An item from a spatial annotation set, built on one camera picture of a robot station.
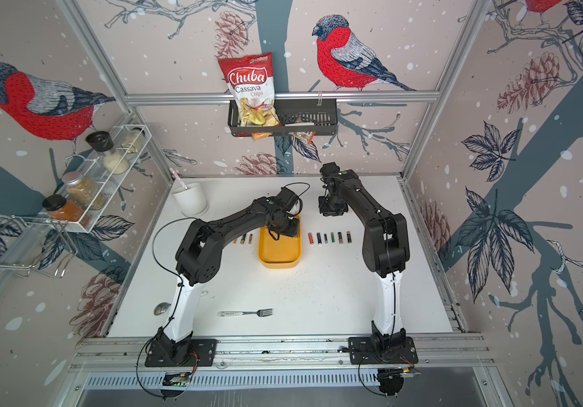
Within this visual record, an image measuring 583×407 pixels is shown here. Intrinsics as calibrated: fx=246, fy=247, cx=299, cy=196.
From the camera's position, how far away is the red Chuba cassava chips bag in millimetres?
828

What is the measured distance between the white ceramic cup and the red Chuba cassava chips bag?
34 centimetres

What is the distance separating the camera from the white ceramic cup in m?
0.99
